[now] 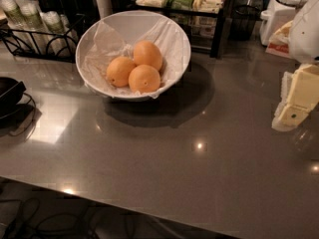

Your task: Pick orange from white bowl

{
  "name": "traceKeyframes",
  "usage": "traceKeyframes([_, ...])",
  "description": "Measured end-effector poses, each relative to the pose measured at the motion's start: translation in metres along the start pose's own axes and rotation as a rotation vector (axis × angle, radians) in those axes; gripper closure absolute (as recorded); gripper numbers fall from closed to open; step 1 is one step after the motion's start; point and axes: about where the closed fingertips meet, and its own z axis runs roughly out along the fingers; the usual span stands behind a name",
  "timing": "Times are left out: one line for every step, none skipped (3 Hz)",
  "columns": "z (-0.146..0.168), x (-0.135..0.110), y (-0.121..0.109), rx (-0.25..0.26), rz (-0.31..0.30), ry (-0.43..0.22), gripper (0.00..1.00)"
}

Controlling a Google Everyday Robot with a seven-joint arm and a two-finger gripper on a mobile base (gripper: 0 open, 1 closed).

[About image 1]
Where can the black tray on stand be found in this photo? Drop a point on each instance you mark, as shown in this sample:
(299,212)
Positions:
(17,108)

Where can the white cylindrical container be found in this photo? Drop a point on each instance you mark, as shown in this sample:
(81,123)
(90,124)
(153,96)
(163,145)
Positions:
(102,0)

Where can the red and white packet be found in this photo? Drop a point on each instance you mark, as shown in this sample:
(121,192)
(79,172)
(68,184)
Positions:
(279,41)

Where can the black tea bag shelf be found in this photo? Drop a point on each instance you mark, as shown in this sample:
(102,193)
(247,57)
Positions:
(202,18)

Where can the white bowl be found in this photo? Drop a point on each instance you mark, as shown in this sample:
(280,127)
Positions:
(113,24)

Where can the middle paper cup stack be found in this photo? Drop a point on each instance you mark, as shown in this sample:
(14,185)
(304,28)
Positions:
(36,28)

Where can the orange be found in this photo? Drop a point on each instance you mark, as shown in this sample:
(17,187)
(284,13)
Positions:
(144,79)
(147,53)
(118,71)

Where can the white paper liner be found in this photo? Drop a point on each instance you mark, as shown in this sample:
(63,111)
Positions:
(106,44)

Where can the paper cup stack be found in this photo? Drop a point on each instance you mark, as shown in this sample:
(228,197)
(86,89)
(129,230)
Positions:
(36,28)
(56,27)
(16,22)

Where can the right paper cup stack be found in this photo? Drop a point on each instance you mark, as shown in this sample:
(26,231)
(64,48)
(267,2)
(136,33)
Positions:
(56,27)

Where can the black wire cup rack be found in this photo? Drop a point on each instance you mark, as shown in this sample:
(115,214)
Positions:
(11,42)

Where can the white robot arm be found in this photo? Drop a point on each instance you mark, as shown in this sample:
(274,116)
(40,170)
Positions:
(304,34)

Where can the left paper cup stack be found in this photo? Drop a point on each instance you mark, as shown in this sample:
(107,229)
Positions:
(16,22)

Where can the white appliance with bowls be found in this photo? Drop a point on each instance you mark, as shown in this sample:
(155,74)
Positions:
(278,13)

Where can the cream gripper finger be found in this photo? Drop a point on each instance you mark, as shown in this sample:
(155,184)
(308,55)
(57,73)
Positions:
(299,96)

